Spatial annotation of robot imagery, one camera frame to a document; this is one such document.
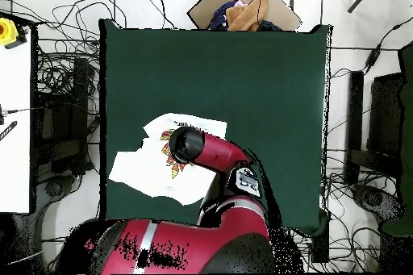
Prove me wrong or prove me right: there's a white printed t-shirt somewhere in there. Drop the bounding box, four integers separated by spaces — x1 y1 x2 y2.
107 112 228 207

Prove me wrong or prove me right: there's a dark green table cloth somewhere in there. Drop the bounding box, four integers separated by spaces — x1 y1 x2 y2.
98 18 333 237

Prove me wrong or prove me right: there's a blue dotted garment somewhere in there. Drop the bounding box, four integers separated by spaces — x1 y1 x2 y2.
207 0 238 31

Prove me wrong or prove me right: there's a dark blue garment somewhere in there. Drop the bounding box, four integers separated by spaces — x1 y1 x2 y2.
257 19 283 32

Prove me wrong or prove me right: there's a cardboard box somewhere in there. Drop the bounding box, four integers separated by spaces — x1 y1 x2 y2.
186 0 303 32

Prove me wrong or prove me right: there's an orange towel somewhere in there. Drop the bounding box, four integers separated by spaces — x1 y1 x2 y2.
225 0 270 32

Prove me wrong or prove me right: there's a black box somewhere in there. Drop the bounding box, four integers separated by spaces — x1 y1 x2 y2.
311 223 331 264

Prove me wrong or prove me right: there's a white table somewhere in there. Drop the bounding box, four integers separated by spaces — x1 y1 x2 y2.
0 26 33 215

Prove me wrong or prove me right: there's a black ribbed strip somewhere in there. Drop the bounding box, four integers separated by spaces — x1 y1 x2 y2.
0 120 19 142

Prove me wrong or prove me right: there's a yellow emergency stop button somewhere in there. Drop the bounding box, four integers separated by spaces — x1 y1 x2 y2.
0 17 19 47

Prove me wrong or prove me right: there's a black cable tangle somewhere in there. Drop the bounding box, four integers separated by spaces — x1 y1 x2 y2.
323 145 401 273
31 0 178 118

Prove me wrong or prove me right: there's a black adapter cable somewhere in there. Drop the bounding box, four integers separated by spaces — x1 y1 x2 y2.
362 16 413 73

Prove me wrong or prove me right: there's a black connector with wire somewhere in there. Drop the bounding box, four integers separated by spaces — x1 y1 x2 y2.
0 103 43 126

